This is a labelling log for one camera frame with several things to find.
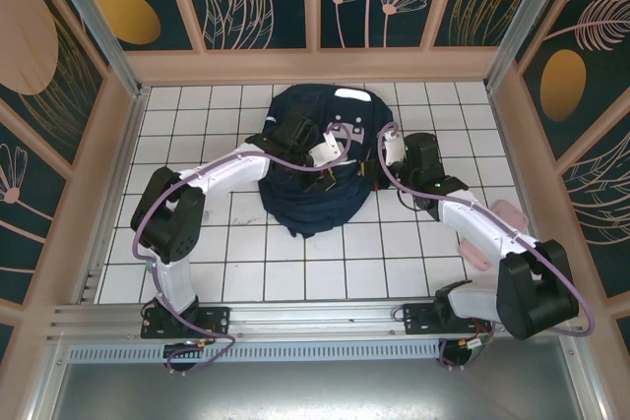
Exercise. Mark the long aluminium mounting rail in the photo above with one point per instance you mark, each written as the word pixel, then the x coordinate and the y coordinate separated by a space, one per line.
pixel 315 314

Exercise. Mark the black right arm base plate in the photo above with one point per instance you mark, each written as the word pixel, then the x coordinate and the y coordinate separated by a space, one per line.
pixel 418 319

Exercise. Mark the blue pencil case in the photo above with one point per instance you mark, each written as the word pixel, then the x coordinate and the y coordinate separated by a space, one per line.
pixel 149 267

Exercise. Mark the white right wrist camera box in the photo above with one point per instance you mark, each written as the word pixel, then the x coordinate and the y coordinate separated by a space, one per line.
pixel 394 152

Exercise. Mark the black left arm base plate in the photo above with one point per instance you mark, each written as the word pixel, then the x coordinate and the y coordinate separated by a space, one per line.
pixel 216 321

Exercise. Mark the aluminium table side rail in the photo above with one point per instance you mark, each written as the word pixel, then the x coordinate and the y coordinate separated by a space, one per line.
pixel 115 194
pixel 516 169

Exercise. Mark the small green circuit board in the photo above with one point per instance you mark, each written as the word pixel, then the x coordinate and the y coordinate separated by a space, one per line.
pixel 475 345

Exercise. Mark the aluminium corner post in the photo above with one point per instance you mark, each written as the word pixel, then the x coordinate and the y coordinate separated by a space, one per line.
pixel 522 21
pixel 98 31

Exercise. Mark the grey metal sheet panel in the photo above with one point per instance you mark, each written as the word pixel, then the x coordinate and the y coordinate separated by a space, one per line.
pixel 315 390

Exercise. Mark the navy blue backpack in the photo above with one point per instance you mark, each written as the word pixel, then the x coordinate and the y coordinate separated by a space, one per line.
pixel 305 203

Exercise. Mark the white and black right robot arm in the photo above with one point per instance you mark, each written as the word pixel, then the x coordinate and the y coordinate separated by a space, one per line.
pixel 536 292

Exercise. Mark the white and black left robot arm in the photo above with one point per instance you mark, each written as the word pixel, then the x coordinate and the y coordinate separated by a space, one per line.
pixel 221 174

